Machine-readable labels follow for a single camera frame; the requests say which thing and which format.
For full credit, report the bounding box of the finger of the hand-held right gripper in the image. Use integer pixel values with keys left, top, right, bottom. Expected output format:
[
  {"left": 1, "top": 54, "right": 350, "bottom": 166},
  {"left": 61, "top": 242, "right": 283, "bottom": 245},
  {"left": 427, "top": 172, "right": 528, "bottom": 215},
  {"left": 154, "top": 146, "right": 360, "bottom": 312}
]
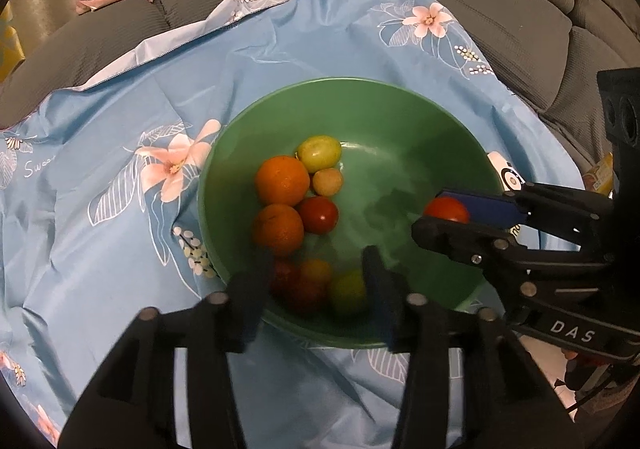
[
  {"left": 437, "top": 183, "right": 616, "bottom": 250},
  {"left": 411, "top": 217, "right": 613, "bottom": 310}
]

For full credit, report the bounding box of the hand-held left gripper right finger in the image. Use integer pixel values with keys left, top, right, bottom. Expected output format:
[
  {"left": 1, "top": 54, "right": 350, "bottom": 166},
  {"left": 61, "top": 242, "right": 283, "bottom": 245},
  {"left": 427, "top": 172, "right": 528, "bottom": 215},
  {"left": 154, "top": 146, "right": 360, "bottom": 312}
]
[{"left": 362, "top": 245, "right": 583, "bottom": 449}]

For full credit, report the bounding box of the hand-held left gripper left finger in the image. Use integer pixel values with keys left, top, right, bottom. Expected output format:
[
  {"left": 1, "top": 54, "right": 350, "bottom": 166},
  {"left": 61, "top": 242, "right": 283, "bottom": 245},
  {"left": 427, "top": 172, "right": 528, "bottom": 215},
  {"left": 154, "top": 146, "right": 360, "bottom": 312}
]
[{"left": 59, "top": 246, "right": 276, "bottom": 449}]

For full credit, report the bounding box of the small red cherry tomato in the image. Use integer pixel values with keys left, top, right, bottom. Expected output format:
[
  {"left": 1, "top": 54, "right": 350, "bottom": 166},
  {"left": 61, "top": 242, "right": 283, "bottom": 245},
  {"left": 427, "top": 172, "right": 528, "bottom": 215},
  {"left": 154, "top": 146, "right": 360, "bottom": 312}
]
[
  {"left": 287, "top": 279, "right": 328, "bottom": 315},
  {"left": 272, "top": 259, "right": 301, "bottom": 297},
  {"left": 423, "top": 196, "right": 471, "bottom": 224}
]

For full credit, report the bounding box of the green mango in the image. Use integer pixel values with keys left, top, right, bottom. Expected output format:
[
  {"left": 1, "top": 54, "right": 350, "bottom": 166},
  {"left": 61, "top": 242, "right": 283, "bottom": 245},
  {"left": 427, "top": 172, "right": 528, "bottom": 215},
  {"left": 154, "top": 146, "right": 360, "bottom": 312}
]
[{"left": 330, "top": 270, "right": 370, "bottom": 315}]

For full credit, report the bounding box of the large red tomato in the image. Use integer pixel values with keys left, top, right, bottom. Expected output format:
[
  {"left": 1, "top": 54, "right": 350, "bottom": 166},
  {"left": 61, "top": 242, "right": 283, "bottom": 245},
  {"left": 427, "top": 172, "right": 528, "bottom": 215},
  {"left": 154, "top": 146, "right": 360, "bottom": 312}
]
[{"left": 299, "top": 196, "right": 339, "bottom": 236}]

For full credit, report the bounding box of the green bowl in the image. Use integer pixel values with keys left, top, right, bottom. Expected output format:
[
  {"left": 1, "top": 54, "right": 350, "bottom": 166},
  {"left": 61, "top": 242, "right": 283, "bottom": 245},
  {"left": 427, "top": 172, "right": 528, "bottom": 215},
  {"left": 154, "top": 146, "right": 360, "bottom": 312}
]
[{"left": 197, "top": 76, "right": 506, "bottom": 350}]

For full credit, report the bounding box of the small tan round fruit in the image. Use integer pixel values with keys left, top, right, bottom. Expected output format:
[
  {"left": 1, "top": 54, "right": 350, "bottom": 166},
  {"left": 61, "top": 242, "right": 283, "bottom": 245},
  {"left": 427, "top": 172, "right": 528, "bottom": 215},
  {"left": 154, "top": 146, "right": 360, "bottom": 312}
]
[{"left": 311, "top": 168, "right": 344, "bottom": 197}]

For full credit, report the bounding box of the yellow-green round fruit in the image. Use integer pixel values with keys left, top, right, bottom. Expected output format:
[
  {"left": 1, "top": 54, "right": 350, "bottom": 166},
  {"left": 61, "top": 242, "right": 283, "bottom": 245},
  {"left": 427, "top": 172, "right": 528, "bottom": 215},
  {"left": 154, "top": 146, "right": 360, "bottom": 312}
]
[{"left": 297, "top": 135, "right": 343, "bottom": 173}]

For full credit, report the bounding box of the white printed packet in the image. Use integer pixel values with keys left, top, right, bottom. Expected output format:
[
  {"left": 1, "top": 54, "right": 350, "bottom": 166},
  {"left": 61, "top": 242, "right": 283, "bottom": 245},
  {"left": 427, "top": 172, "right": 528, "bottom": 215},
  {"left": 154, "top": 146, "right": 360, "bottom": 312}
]
[{"left": 486, "top": 151, "right": 525, "bottom": 192}]

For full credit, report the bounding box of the orange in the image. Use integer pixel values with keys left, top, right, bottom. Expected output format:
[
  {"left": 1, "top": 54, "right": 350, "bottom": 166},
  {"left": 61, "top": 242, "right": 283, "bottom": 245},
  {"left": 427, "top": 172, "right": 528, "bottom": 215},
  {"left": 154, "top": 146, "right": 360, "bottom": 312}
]
[
  {"left": 251, "top": 204, "right": 305, "bottom": 251},
  {"left": 255, "top": 155, "right": 311, "bottom": 206}
]

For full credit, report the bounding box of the small orange-red cherry tomato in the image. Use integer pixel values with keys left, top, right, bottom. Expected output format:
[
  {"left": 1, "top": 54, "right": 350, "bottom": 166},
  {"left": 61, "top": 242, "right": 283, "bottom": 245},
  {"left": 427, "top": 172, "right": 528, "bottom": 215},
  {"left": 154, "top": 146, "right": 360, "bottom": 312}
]
[{"left": 300, "top": 258, "right": 333, "bottom": 286}]

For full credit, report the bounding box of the yellow packet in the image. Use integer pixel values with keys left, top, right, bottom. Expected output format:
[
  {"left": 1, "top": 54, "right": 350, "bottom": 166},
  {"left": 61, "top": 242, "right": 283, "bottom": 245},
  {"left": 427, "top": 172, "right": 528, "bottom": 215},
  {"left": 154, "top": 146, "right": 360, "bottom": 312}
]
[{"left": 582, "top": 151, "right": 615, "bottom": 194}]

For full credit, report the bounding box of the light blue floral cloth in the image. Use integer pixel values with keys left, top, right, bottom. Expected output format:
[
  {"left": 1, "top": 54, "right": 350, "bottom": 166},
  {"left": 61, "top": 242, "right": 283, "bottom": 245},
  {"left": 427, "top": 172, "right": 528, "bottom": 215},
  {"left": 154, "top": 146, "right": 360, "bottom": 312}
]
[{"left": 0, "top": 0, "right": 586, "bottom": 449}]

